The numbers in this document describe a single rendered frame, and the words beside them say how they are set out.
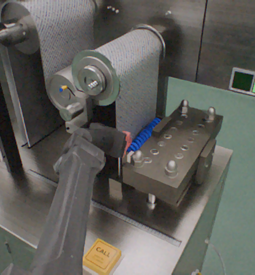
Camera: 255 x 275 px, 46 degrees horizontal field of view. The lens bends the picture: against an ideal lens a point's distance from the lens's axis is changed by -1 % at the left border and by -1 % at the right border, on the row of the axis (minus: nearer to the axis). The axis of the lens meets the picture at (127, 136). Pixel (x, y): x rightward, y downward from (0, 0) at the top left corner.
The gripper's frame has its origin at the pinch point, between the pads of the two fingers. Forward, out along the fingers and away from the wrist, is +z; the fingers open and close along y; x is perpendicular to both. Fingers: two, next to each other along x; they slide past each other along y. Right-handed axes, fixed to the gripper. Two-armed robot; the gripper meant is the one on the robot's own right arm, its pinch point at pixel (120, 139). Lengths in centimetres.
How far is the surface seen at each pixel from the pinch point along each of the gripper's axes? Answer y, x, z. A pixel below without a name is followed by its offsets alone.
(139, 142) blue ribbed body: 3.4, -0.2, 6.2
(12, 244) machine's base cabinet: -23.1, -40.9, -7.6
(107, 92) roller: -2.1, 11.6, -9.8
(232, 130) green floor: 5, 6, 216
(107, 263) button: 11.9, -26.3, -14.7
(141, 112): 0.5, 8.4, 8.6
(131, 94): 0.4, 12.8, -1.1
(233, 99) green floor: -8, 37, 267
